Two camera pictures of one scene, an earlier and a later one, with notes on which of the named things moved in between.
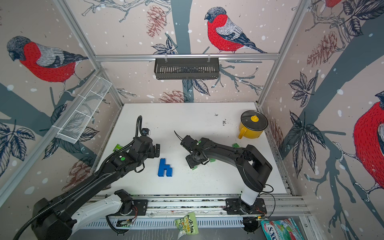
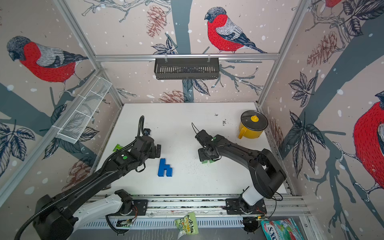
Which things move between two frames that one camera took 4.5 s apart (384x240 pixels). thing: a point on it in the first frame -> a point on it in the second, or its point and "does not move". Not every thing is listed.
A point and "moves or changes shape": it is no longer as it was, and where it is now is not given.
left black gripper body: (152, 153) does not move
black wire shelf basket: (186, 68) does not move
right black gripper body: (191, 160) -> (204, 154)
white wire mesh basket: (78, 120) does not move
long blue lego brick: (163, 166) does not move
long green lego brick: (211, 160) moves or changes shape
